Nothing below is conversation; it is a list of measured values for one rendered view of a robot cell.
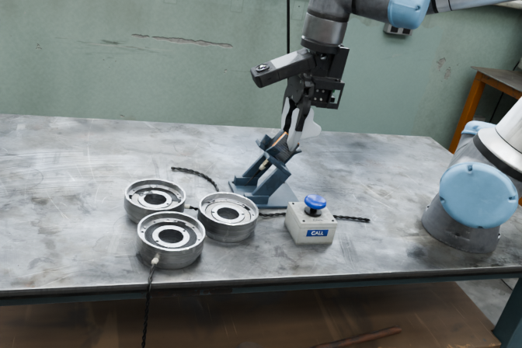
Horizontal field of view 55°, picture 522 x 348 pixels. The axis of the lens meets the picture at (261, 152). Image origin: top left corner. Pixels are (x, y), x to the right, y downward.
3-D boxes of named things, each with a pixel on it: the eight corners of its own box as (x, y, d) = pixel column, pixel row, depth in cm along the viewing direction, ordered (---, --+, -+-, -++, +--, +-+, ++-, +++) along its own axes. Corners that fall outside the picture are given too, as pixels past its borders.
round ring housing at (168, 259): (153, 225, 85) (154, 204, 83) (210, 242, 84) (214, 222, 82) (123, 259, 76) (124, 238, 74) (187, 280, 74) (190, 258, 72)
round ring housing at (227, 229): (217, 251, 82) (220, 231, 80) (185, 218, 89) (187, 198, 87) (266, 235, 88) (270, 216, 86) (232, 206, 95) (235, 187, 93)
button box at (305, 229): (296, 245, 87) (301, 221, 85) (283, 222, 93) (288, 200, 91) (337, 244, 90) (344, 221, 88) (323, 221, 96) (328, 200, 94)
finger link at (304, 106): (305, 133, 91) (314, 87, 88) (297, 133, 91) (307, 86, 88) (296, 126, 95) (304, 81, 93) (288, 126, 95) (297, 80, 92)
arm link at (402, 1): (440, -18, 84) (379, -33, 88) (428, -17, 75) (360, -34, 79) (425, 29, 88) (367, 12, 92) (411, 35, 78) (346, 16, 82)
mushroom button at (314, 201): (304, 227, 88) (310, 203, 86) (296, 215, 91) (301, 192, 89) (324, 227, 89) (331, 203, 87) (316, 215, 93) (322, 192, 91)
